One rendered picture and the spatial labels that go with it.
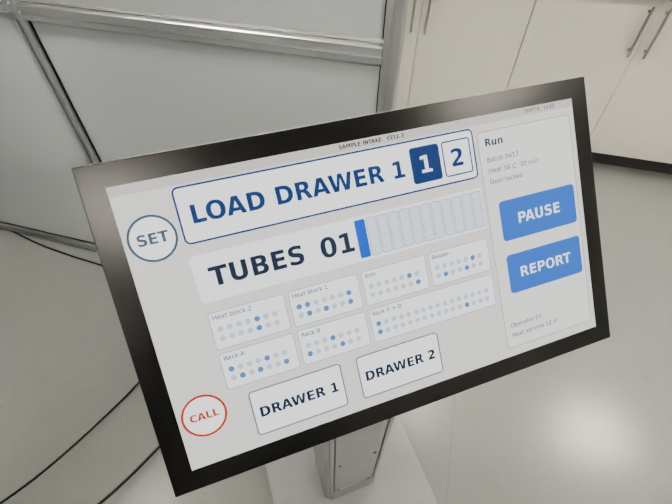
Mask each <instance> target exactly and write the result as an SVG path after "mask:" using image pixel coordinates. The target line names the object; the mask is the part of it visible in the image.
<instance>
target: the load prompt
mask: <svg viewBox="0 0 672 504"><path fill-rule="evenodd" d="M477 178H479V172H478V166H477V159H476V152H475V145H474V139H473V132H472V128H467V129H462V130H457V131H452V132H447V133H442V134H437V135H432V136H427V137H422V138H417V139H412V140H407V141H402V142H397V143H392V144H387V145H382V146H377V147H372V148H367V149H362V150H357V151H352V152H347V153H342V154H337V155H332V156H327V157H322V158H317V159H312V160H307V161H302V162H297V163H292V164H287V165H282V166H277V167H272V168H267V169H262V170H257V171H251V172H246V173H241V174H236V175H231V176H226V177H221V178H216V179H211V180H206V181H201V182H196V183H191V184H186V185H181V186H176V187H171V188H169V189H170V193H171V197H172V200H173V204H174V207H175V211H176V215H177V218H178V222H179V225H180V229H181V232H182V236H183V240H184V243H185V246H190V245H194V244H198V243H202V242H207V241H211V240H215V239H220V238H224V237H228V236H232V235H237V234H241V233H245V232H250V231H254V230H258V229H263V228H267V227H271V226H275V225H280V224H284V223H288V222H293V221H297V220H301V219H305V218H310V217H314V216H318V215H323V214H327V213H331V212H335V211H340V210H344V209H348V208H353V207H357V206H361V205H365V204H370V203H374V202H378V201H383V200H387V199H391V198H395V197H400V196H404V195H408V194H413V193H417V192H421V191H425V190H430V189H434V188H438V187H443V186H447V185H451V184H455V183H460V182H464V181H468V180H473V179H477Z"/></svg>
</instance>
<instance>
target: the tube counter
mask: <svg viewBox="0 0 672 504"><path fill-rule="evenodd" d="M485 228H487V226H486V219H485V213H484V206H483V199H482V192H481V187H480V188H476V189H472V190H468V191H463V192H459V193H455V194H451V195H447V196H443V197H438V198H434V199H430V200H426V201H422V202H418V203H413V204H409V205H405V206H401V207H397V208H393V209H388V210H384V211H380V212H376V213H372V214H368V215H363V216H359V217H355V218H351V219H347V220H342V221H338V222H334V223H330V224H326V225H322V226H317V227H313V231H314V235H315V239H316V244H317V248H318V253H319V257H320V262H321V266H322V271H323V272H324V271H328V270H332V269H336V268H339V267H343V266H347V265H351V264H354V263H358V262H362V261H365V260H369V259H373V258H377V257H380V256H384V255H388V254H392V253H395V252H399V251H403V250H407V249H410V248H414V247H418V246H422V245H425V244H429V243H433V242H437V241H440V240H444V239H448V238H451V237H455V236H459V235H463V234H466V233H470V232H474V231H478V230H481V229H485Z"/></svg>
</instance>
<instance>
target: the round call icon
mask: <svg viewBox="0 0 672 504"><path fill-rule="evenodd" d="M174 405H175V409H176V412H177V415H178V419H179V422H180V425H181V428H182V432H183V435H184V438H185V442H186V445H187V444H190V443H193V442H196V441H199V440H202V439H205V438H208V437H211V436H214V435H217V434H220V433H222V432H225V431H228V430H231V429H234V427H233V423H232V420H231V416H230V413H229V409H228V406H227V402H226V398H225V395H224V391H223V388H222V387H219V388H216V389H213V390H210V391H207V392H204V393H200V394H197V395H194V396H191V397H188V398H185V399H182V400H178V401H175V402H174Z"/></svg>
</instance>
